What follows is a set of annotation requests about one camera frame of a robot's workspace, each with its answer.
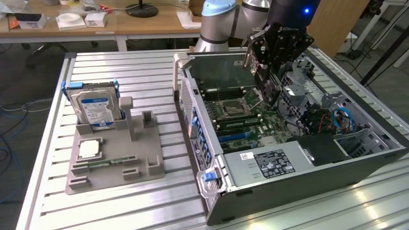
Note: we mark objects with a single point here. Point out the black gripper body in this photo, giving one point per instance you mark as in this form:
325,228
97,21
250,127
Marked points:
287,14

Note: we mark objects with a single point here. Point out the graphics card with black fan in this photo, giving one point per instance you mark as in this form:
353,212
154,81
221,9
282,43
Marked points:
271,88

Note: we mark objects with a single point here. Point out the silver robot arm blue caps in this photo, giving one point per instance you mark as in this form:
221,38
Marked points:
217,24

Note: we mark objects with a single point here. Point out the wooden cabinet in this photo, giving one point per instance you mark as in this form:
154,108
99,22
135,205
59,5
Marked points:
334,24

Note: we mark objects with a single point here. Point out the metal socket cover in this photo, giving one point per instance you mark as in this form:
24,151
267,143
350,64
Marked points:
253,94

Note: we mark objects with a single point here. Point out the metal disk bay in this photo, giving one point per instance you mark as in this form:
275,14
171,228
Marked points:
297,95

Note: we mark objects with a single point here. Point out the white paper booklet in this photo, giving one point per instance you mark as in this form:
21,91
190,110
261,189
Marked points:
187,21

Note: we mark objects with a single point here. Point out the brown cardboard box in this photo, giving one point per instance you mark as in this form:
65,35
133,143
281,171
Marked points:
194,7

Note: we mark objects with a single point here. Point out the green motherboard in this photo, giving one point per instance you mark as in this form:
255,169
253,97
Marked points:
271,117

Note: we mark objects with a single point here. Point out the blue expansion slot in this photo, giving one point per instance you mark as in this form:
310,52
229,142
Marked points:
230,137

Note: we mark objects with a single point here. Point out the black lamp base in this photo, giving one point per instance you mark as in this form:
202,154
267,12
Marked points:
141,10

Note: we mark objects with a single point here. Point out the grey power supply unit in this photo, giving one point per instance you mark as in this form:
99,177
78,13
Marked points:
242,172

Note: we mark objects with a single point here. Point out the plain white box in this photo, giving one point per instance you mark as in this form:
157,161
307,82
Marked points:
95,20

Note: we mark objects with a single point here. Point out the blue case latch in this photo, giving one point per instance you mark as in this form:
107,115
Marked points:
209,177

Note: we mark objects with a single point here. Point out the hard disk in blue carrier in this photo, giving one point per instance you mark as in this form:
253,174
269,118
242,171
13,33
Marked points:
93,107

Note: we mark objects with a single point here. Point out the black open PC case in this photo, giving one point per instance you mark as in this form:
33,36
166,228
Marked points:
287,191

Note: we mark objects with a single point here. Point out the white round holder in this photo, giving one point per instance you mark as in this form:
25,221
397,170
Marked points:
69,22

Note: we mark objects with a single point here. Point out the grey parts rack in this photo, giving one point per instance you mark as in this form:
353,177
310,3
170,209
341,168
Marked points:
117,148

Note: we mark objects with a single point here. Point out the wooden desk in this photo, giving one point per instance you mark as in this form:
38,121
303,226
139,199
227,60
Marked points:
50,32

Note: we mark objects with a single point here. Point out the green RAM stick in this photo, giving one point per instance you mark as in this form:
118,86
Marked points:
109,162

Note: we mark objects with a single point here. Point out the silver CPU chip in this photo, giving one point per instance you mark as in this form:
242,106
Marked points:
87,149

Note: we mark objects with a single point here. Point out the black office chair base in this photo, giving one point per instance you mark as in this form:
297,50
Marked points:
41,49

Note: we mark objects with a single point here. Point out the white box with black lid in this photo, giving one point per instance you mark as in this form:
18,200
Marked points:
32,24

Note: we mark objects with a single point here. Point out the white table frame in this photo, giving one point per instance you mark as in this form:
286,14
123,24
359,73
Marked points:
401,55

